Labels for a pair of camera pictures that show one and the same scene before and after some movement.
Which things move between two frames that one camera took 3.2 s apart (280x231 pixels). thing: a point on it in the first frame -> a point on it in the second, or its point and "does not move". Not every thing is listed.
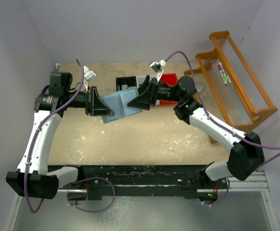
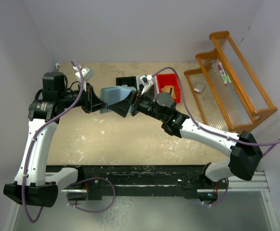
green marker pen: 229,80 does not move
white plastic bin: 140,79 does not move
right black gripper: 147,95 -> 122,106
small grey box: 200,86 does not move
